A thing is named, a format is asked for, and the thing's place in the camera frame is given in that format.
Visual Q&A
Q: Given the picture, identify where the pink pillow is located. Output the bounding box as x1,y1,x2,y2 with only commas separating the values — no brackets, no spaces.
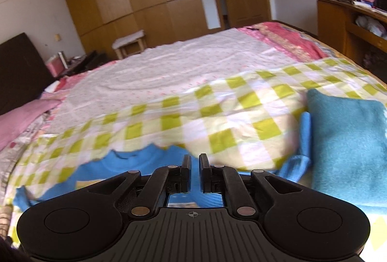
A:
0,98,63,151

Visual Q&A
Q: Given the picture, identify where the small wooden stool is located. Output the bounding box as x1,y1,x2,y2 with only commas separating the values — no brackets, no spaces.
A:
112,30,148,60

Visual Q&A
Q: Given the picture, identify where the dark bedside table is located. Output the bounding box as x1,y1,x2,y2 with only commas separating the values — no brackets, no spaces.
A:
64,50,110,75

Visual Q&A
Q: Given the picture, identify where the teal folded cloth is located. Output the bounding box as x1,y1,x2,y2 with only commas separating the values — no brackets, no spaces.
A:
306,89,387,215

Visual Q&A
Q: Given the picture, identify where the white plastic bag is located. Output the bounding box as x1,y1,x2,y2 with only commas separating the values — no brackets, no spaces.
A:
355,15,387,39

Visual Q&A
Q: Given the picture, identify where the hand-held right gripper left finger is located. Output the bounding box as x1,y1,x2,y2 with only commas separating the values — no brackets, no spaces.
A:
87,155,192,217

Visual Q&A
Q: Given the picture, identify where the patterned bed cover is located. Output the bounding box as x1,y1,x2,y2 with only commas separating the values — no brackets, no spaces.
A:
0,75,71,238

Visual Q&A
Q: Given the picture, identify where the pink patterned quilt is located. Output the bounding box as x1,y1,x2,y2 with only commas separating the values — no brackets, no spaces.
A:
237,22,335,62

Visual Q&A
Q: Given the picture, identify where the white floral bed sheet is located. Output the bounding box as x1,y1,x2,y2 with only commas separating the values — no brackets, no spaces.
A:
48,27,304,133

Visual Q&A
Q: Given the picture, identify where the dark headboard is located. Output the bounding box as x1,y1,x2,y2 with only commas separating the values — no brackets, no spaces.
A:
0,32,55,116

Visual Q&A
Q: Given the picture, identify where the pink box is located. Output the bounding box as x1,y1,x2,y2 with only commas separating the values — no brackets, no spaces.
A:
45,54,65,79

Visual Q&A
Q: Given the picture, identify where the wooden desk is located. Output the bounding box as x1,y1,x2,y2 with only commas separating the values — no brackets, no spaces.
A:
314,0,387,85

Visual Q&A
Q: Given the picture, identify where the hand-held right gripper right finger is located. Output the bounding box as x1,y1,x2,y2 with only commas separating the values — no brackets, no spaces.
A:
198,153,305,217

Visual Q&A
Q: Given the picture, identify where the green checked blanket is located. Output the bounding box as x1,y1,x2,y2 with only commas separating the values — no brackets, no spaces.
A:
6,57,387,238

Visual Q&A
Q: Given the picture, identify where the blue knit sweater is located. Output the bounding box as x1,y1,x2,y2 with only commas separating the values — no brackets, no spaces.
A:
14,112,313,212

